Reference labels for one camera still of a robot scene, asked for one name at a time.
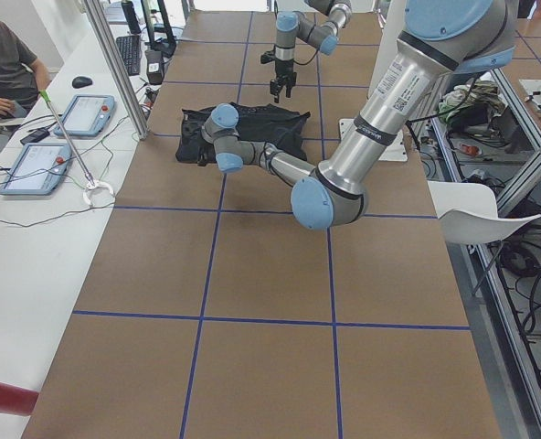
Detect far teach pendant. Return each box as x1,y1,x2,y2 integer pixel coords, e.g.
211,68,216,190
60,94,116,138

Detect red cylinder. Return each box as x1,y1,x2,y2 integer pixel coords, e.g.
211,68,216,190
0,382,39,416

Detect black keyboard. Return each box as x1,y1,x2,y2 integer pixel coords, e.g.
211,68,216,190
115,35,141,76

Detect black power adapter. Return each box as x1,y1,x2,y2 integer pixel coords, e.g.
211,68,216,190
20,129,49,145

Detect black printed t-shirt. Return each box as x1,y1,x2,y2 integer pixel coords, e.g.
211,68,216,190
175,102,311,166

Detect black computer mouse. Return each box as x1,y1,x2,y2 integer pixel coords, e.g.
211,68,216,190
71,76,93,89

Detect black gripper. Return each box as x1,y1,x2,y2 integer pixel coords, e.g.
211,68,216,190
260,46,297,103

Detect aluminium frame post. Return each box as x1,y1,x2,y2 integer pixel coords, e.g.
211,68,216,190
83,0,149,140

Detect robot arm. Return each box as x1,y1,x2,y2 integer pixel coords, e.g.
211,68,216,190
201,1,518,230
260,0,353,103

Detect metal reacher grabber stick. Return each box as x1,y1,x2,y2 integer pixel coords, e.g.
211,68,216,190
39,90,115,208

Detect white plastic chair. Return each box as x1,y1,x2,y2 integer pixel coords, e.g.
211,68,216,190
428,181,541,245

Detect seated person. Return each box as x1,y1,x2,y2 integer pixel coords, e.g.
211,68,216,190
0,16,52,127

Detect teach pendant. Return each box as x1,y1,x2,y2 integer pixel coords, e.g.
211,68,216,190
0,143,71,196
60,94,116,138

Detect near teach pendant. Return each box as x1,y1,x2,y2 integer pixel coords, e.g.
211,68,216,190
0,143,71,196

